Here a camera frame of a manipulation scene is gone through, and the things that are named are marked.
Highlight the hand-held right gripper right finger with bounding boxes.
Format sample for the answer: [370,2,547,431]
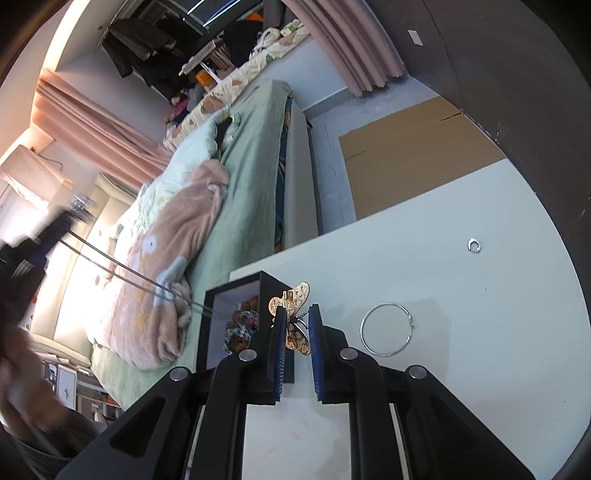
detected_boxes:
[308,303,536,480]

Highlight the dark brown wardrobe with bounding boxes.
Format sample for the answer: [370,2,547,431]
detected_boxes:
[369,0,591,326]

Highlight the floral pillows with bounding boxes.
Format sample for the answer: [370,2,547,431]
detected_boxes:
[250,20,311,59]

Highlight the pink curtain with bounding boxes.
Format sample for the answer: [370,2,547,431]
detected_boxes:
[31,68,175,191]
[281,0,408,99]

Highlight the green bedsheet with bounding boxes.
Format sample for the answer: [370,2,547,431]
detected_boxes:
[91,78,295,412]

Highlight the black bag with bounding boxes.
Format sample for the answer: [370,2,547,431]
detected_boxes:
[223,20,265,68]

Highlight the hanging dark clothes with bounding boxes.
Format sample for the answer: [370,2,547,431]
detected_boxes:
[100,8,186,89]

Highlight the floral window seat cushion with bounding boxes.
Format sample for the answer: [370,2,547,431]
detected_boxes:
[163,34,311,151]

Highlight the large silver hoop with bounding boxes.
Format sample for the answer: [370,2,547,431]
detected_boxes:
[359,302,417,357]

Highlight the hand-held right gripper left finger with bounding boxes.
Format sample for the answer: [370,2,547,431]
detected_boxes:
[55,305,289,480]

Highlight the gold butterfly brooch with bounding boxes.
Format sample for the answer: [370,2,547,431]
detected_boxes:
[268,281,311,357]

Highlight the pale green quilt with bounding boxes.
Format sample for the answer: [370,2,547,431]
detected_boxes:
[112,105,232,224]

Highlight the white bed base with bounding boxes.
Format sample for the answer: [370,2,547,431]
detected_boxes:
[276,93,322,254]

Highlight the white drawer unit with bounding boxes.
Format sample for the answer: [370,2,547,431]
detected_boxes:
[41,359,94,412]

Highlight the pile of jewelry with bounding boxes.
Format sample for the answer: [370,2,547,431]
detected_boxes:
[223,295,269,355]

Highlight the small white folding table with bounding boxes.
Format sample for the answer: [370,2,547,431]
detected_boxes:
[178,38,223,78]

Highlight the black box with white inside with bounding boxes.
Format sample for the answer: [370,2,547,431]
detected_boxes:
[196,271,296,385]

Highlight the pink floral blanket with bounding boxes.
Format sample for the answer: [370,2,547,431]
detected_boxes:
[89,158,232,371]

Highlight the flat cardboard sheet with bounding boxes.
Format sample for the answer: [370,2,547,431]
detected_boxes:
[338,95,509,222]

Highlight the white hanging garment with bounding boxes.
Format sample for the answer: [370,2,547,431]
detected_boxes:
[0,144,75,205]

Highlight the beige headboard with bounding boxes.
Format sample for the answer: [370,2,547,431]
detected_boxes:
[28,173,123,366]

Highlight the person's left hand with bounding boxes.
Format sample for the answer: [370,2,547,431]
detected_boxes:
[0,319,55,418]

